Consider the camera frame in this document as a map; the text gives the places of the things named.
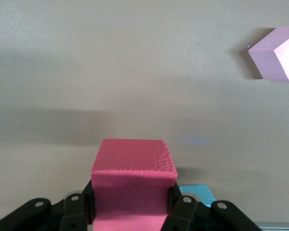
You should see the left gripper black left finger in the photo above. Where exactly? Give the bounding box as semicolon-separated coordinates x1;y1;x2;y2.
0;179;96;231

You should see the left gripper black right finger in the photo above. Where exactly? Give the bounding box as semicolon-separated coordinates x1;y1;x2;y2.
158;181;261;231

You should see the blue foam cube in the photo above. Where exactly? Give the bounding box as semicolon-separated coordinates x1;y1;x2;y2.
179;184;217;208

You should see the red foam cube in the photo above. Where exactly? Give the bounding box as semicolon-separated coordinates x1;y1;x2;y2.
90;139;178;231

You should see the brown table cover sheet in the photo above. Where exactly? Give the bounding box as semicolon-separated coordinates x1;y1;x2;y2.
0;0;289;231

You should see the pink foam cube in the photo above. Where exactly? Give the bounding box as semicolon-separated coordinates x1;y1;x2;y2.
247;24;289;84

